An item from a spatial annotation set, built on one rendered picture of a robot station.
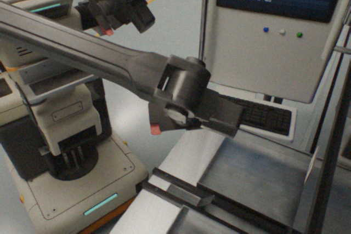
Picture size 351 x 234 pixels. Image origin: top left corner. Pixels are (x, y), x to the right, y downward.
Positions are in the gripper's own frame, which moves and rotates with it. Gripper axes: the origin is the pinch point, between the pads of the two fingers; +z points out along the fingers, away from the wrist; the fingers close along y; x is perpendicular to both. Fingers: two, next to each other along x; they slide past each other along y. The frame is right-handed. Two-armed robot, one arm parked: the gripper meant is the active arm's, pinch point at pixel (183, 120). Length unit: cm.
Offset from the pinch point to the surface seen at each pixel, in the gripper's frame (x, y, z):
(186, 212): 22.2, 1.6, 19.6
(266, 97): -19, -43, 74
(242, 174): 13.9, -16.5, 28.1
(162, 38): -135, 7, 241
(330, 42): -18.2, -41.7, 9.6
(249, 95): -19, -32, 63
